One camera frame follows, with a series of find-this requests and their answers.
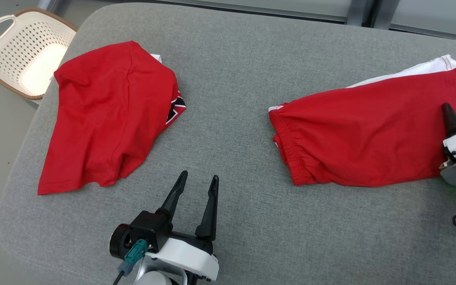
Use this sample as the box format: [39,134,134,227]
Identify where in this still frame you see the red white basketball jersey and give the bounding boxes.
[37,40,186,196]

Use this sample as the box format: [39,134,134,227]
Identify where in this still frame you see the black cable with teal plug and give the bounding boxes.
[112,239,150,285]

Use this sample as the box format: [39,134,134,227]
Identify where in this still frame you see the red shorts with white stripe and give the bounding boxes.
[268,55,456,187]

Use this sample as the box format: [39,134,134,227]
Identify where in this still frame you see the grey fabric sofa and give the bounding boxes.
[0,2,456,285]

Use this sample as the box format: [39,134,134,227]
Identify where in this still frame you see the cream perforated laundry basket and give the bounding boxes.
[0,8,79,105]

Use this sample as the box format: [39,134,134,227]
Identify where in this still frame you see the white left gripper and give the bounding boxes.
[145,171,220,282]

